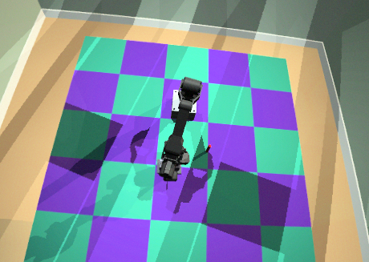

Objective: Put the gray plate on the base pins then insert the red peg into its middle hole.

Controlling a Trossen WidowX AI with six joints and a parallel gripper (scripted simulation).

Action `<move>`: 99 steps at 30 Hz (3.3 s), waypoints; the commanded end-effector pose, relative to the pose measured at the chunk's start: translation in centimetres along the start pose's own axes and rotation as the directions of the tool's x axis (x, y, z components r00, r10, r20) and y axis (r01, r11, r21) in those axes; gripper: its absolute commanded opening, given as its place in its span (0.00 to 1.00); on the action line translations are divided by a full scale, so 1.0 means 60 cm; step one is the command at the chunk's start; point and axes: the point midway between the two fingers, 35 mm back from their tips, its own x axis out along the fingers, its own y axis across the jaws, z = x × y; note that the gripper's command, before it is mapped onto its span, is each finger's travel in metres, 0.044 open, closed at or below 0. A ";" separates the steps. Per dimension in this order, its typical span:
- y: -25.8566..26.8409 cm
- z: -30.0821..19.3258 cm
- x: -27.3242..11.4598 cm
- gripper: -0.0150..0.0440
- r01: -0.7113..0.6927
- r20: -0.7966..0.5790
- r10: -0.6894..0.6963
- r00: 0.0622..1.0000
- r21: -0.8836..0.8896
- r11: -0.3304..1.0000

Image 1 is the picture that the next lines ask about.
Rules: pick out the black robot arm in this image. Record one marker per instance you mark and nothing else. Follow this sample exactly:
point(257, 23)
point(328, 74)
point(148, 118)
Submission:
point(175, 154)

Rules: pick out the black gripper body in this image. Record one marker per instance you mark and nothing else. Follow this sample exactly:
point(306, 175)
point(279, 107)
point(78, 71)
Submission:
point(174, 179)

